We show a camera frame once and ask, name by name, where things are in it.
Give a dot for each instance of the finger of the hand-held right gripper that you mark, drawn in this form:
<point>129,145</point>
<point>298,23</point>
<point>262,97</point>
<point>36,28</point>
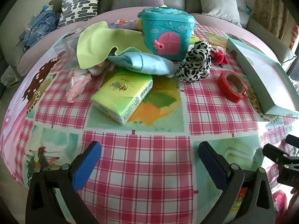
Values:
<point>274,152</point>
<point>293,141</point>

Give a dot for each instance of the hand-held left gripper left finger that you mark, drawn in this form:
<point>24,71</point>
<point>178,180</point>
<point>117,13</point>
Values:
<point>86,165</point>

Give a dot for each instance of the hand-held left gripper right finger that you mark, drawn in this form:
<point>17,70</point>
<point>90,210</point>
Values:
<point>212,165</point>

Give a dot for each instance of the teal cardboard tray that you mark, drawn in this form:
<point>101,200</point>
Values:
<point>257,81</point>

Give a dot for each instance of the red tape roll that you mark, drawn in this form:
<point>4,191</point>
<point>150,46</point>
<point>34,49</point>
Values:
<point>224,86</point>

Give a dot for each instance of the large green tissue pack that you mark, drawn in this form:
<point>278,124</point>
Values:
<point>116,91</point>

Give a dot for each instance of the pale pink cloth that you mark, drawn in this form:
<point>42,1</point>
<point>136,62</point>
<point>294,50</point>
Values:
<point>77,84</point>

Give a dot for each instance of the leopard print scrunchie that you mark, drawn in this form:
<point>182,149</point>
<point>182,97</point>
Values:
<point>193,60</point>

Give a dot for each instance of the light blue cloth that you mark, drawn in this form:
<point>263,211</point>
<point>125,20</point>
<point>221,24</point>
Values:
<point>144,63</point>

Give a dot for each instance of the yellow-green cloth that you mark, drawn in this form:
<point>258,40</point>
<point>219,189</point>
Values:
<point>95,44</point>

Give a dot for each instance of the teal toy house box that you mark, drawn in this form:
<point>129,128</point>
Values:
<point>163,28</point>

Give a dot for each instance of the pink plaid printed tablecloth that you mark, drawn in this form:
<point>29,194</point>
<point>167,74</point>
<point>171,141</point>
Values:
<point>144,168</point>

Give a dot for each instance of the red hanging decoration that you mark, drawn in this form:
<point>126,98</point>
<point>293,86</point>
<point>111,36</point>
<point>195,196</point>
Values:
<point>294,37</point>

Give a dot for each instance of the clear plastic box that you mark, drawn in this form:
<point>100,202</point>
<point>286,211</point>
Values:
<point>66,51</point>

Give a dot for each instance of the white plastic bag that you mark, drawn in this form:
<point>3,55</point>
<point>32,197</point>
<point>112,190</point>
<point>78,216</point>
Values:
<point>9,77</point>

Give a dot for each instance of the beige floral curtain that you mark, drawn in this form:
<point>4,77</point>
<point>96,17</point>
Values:
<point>268,7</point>

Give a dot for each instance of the small blue cloth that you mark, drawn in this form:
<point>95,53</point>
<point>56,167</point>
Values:
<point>248,7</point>

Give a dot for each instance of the blue clothes pile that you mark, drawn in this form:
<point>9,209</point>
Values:
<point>39,28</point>

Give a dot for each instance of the grey pillow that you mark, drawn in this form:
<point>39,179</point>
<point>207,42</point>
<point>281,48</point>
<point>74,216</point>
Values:
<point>222,2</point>

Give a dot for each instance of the black white patterned pillow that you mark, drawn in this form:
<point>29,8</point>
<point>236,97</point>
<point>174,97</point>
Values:
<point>79,4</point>

